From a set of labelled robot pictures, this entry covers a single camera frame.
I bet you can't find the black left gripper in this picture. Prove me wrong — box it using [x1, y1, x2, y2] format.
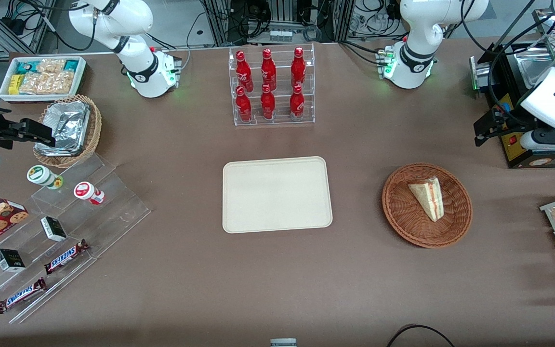
[474, 108, 539, 147]

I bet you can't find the triangular sandwich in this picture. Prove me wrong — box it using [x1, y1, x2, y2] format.
[407, 175, 445, 223]

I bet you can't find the light tan wicker basket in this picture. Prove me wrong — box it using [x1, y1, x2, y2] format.
[32, 93, 103, 169]

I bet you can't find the dark brown wicker basket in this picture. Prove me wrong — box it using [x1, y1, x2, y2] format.
[382, 162, 474, 249]

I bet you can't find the beige plastic tray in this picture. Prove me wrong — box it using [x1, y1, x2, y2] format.
[222, 156, 333, 234]

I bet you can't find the green lid yogurt cup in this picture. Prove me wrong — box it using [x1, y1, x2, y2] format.
[26, 164, 64, 190]

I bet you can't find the black food warmer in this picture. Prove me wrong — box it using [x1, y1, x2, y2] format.
[470, 7, 555, 170]

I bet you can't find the yellow snack packet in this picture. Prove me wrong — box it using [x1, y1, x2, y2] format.
[7, 73, 24, 96]

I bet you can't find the clear cracker bag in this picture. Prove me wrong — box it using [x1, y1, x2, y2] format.
[19, 71, 75, 95]
[36, 58, 66, 74]

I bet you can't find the stainless steel pan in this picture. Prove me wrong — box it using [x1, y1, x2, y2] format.
[513, 46, 555, 91]

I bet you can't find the red lid yogurt cup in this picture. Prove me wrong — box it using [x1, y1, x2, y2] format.
[73, 181, 106, 206]

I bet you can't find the white plastic bin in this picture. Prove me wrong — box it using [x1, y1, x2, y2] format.
[0, 55, 88, 104]

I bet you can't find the small black carton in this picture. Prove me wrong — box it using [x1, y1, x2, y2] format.
[40, 216, 67, 242]
[0, 248, 26, 273]

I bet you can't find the clear acrylic stepped rack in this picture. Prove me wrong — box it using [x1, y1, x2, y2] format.
[0, 153, 152, 325]

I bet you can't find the Snickers chocolate bar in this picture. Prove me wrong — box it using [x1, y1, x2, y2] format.
[0, 277, 47, 315]
[43, 239, 91, 276]

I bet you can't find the red cola bottle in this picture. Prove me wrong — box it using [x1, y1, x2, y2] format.
[261, 48, 278, 92]
[260, 83, 277, 120]
[235, 50, 254, 93]
[289, 84, 305, 121]
[291, 46, 306, 88]
[235, 86, 253, 122]

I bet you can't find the clear acrylic bottle rack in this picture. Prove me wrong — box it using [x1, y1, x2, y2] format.
[228, 43, 316, 127]

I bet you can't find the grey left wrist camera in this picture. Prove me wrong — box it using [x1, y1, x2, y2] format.
[520, 129, 555, 151]

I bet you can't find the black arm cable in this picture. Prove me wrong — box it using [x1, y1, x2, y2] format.
[451, 0, 555, 127]

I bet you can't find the black floor cable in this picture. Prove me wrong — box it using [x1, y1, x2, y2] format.
[385, 324, 457, 347]

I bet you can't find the aluminium frame rack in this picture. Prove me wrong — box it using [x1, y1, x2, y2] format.
[199, 0, 356, 46]

